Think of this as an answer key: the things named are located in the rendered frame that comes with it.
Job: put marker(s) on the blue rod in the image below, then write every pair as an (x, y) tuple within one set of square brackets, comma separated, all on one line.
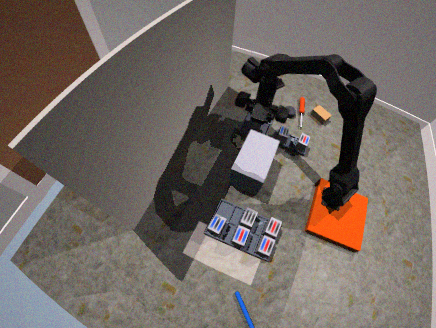
[(245, 313)]

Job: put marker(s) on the grey round disc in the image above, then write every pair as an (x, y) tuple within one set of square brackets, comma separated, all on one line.
[(292, 111)]

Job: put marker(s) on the orange-handled screwdriver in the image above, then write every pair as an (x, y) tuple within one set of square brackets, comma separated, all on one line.
[(301, 108)]

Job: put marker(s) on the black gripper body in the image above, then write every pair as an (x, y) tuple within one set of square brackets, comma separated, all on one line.
[(280, 114)]

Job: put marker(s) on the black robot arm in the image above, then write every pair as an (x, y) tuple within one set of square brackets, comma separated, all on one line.
[(354, 102)]

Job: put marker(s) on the grey flat panel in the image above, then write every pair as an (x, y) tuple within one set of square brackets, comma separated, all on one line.
[(115, 134)]

